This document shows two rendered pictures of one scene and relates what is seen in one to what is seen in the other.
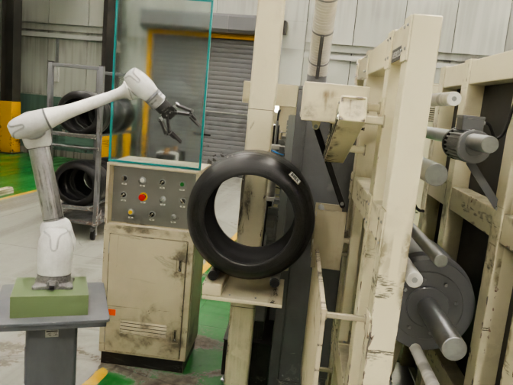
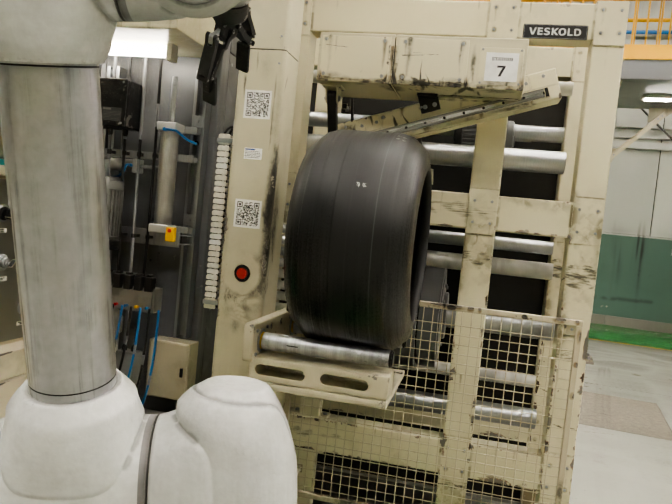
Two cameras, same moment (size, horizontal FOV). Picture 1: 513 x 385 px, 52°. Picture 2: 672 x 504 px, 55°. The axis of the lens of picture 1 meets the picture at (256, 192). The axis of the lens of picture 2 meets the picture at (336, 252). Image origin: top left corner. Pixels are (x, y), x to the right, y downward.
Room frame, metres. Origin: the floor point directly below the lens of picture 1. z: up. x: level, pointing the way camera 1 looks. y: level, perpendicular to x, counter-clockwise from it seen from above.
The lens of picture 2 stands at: (2.21, 1.74, 1.23)
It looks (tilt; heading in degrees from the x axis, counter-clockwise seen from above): 3 degrees down; 279
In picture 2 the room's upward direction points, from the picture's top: 6 degrees clockwise
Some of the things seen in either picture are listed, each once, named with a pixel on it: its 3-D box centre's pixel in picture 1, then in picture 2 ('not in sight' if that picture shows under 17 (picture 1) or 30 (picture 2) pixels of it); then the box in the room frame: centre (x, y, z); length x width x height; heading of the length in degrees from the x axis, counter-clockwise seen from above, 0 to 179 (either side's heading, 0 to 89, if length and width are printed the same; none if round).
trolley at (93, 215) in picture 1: (96, 149); not in sight; (6.36, 1.97, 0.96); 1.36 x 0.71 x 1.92; 170
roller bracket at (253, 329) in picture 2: not in sight; (273, 331); (2.63, 0.00, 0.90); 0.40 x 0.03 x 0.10; 86
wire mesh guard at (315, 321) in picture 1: (311, 345); (421, 410); (2.21, -0.30, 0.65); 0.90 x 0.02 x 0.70; 176
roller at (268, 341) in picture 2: (218, 264); (325, 349); (2.46, 0.15, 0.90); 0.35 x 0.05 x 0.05; 176
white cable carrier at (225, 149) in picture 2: not in sight; (221, 222); (2.80, 0.04, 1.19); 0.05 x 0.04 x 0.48; 86
